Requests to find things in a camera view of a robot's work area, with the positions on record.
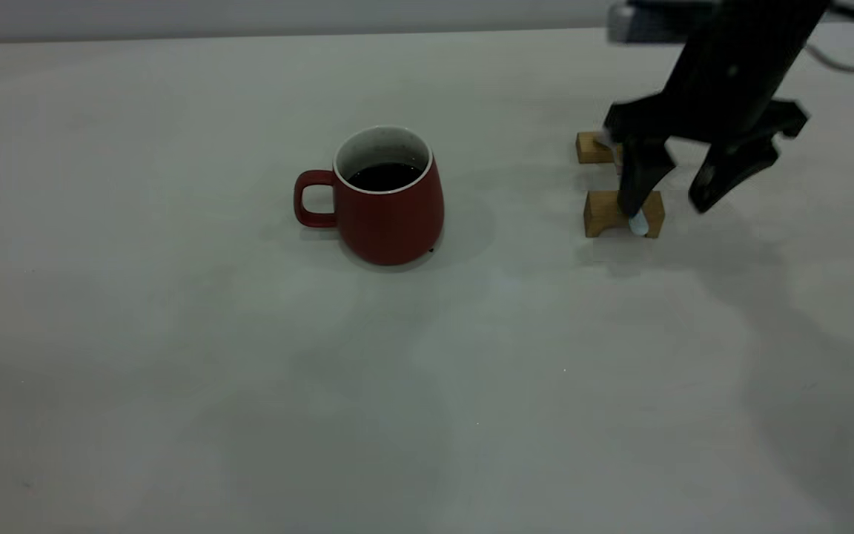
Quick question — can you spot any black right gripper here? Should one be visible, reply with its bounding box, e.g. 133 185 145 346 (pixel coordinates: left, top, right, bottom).
604 0 830 220

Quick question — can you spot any red ceramic mug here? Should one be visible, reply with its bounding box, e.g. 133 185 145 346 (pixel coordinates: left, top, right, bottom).
294 125 446 266

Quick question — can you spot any wooden block with arch notch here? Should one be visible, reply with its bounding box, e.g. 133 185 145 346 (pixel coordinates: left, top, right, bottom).
583 190 666 240

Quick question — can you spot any plain rectangular wooden block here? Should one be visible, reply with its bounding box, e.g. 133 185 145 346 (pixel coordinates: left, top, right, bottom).
576 131 625 166

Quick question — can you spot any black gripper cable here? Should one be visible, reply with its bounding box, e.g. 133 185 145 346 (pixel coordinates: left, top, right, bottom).
804 3 854 74

